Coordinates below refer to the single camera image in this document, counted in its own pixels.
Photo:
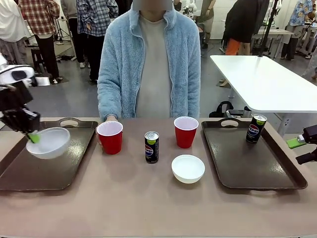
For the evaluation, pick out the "bystander in white shirt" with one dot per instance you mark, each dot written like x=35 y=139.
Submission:
x=11 y=27

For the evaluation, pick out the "person in blue fleece jacket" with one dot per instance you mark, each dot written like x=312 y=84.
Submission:
x=151 y=69

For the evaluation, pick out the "white box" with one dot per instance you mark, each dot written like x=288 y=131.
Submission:
x=43 y=81

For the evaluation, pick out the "black stand pole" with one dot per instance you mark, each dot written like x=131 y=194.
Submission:
x=268 y=27

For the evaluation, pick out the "person's right forearm blue sleeve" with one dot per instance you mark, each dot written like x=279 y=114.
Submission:
x=109 y=96

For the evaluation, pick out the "black bag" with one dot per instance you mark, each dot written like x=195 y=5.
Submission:
x=221 y=110

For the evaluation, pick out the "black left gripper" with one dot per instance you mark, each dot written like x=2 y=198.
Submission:
x=15 y=98

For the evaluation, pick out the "black tripod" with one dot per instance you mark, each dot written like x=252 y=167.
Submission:
x=60 y=37

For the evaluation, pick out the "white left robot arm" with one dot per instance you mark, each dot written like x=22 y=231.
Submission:
x=10 y=70

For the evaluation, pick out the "bystander in khaki clothes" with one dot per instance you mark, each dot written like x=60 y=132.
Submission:
x=209 y=19

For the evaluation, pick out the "bystander in red plaid shirt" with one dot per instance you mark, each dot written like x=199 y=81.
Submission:
x=40 y=29

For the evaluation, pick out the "black stool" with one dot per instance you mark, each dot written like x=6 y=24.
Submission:
x=37 y=57

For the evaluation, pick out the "bystander in black, orange trousers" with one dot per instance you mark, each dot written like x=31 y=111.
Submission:
x=244 y=22

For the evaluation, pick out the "red plastic party cup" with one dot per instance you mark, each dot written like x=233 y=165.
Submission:
x=187 y=135
x=110 y=141

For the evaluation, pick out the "person's right hand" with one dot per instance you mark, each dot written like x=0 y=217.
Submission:
x=110 y=118

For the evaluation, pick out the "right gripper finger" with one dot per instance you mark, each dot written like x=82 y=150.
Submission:
x=307 y=157
x=298 y=141

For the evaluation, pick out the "black Pepsi can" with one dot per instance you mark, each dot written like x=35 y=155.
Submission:
x=151 y=151
x=255 y=130

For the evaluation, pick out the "white workbench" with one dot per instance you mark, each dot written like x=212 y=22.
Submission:
x=278 y=34

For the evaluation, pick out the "bystander in blue plaid shirt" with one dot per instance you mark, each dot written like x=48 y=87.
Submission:
x=95 y=24

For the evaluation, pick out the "white folding table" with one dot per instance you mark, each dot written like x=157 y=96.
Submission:
x=267 y=81

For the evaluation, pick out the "person's left forearm blue sleeve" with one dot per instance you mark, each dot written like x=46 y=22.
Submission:
x=187 y=96

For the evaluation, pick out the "brown plastic serving tray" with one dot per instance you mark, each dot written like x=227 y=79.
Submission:
x=247 y=166
x=49 y=171

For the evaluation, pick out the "white plastic bowl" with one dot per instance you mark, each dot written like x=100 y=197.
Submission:
x=54 y=143
x=188 y=168

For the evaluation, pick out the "bystander in floral shirt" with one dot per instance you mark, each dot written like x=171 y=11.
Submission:
x=296 y=27

